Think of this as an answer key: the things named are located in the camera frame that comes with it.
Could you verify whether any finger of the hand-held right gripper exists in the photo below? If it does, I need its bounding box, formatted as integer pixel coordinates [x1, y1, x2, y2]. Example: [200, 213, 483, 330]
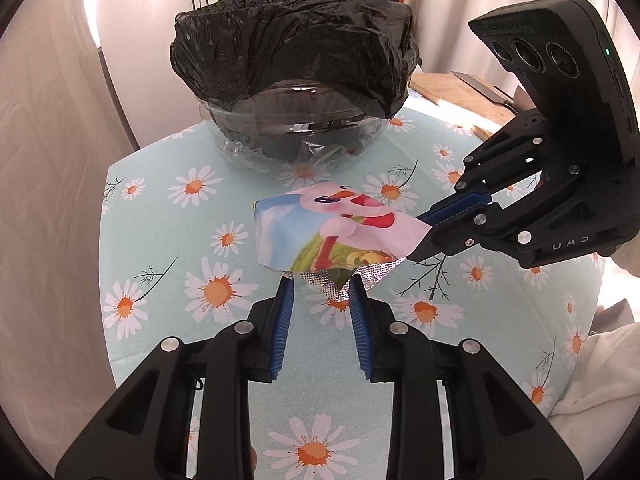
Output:
[414, 111, 549, 227]
[407, 169, 577, 263]

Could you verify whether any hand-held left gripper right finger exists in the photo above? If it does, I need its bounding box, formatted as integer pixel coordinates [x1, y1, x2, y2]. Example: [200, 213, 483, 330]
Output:
[348, 276, 585, 480]

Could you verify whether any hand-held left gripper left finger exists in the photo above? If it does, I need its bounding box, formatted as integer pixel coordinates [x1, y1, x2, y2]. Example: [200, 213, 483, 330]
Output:
[56, 277, 297, 480]

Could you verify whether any pink cartoon printed wrapper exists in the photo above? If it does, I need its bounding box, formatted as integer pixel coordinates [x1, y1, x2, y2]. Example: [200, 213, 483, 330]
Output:
[252, 182, 434, 306]

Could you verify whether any clear plastic bin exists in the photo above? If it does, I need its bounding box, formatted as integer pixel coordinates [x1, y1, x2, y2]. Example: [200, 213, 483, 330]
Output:
[197, 79, 392, 179]

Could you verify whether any black trash bag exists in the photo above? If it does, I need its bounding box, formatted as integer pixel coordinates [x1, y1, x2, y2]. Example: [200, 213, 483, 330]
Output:
[170, 0, 422, 119]

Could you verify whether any wooden board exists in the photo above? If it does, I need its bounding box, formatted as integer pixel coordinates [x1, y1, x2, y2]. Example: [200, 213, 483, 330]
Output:
[410, 72, 526, 142]

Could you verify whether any kitchen knife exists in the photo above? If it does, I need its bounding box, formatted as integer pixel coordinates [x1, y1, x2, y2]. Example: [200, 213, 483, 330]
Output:
[450, 70, 522, 114]

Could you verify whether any daisy print tablecloth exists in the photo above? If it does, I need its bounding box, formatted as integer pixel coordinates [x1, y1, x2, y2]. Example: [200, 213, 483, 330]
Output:
[100, 100, 608, 480]

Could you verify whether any white fleece clothing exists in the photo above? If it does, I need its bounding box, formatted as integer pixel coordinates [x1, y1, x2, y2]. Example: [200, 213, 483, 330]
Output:
[547, 320, 640, 438]

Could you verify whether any white curtain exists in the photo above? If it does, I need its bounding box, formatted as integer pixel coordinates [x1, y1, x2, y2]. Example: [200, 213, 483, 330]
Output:
[0, 0, 191, 411]

